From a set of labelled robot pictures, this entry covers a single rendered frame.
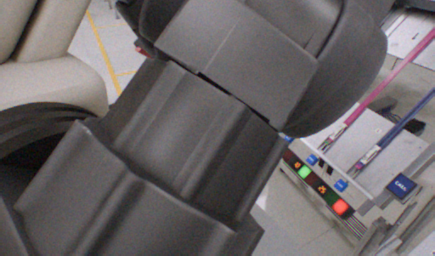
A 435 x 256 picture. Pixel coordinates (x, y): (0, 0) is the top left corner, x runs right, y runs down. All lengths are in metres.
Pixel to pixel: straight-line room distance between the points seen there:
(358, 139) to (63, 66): 0.78
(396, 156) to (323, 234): 0.83
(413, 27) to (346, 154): 0.44
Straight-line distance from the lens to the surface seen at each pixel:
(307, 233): 1.53
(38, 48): 0.19
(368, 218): 1.33
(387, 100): 1.35
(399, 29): 1.01
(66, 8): 0.19
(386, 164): 0.81
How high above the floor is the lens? 1.29
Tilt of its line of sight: 36 degrees down
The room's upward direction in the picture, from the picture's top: straight up
